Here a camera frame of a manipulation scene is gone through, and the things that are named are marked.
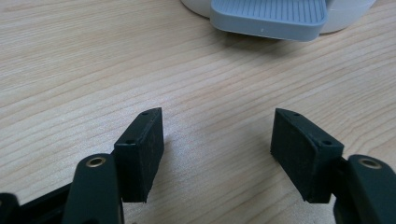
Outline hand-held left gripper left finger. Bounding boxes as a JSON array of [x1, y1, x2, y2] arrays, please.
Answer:
[[113, 106, 165, 203]]

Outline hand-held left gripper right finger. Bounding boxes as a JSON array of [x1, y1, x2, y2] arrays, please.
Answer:
[[270, 107, 345, 204]]

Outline grey ribbed tray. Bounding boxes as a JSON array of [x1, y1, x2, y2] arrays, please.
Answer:
[[208, 0, 329, 43]]

